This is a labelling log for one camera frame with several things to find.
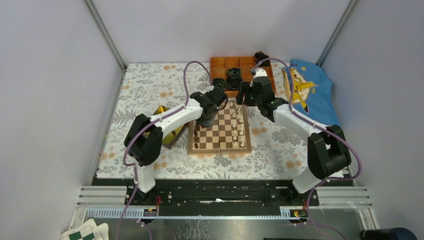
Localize gold tin box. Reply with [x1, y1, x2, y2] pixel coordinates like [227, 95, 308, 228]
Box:
[152, 103, 189, 150]

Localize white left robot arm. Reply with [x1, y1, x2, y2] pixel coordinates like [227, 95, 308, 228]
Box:
[122, 86, 228, 206]

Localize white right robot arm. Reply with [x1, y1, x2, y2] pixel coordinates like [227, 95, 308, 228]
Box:
[236, 68, 352, 206]

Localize orange wooden compartment tray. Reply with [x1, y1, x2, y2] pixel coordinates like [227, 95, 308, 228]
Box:
[209, 51, 269, 98]

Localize wooden chessboard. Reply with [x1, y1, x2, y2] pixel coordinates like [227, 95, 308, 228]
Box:
[187, 100, 252, 156]

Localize blue pikachu shirt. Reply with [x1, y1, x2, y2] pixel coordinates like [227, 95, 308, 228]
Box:
[281, 58, 341, 126]

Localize floral tablecloth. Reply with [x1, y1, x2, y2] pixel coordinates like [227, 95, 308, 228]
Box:
[96, 63, 307, 180]

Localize green checkered mat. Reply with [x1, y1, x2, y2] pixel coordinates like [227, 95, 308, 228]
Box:
[60, 219, 109, 240]

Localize black cylinder object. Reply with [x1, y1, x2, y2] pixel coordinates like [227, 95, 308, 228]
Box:
[359, 227, 418, 240]

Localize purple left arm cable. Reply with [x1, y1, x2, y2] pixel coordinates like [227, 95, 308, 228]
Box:
[115, 60, 213, 240]

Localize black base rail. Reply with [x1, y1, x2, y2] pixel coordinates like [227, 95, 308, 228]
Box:
[91, 177, 321, 218]

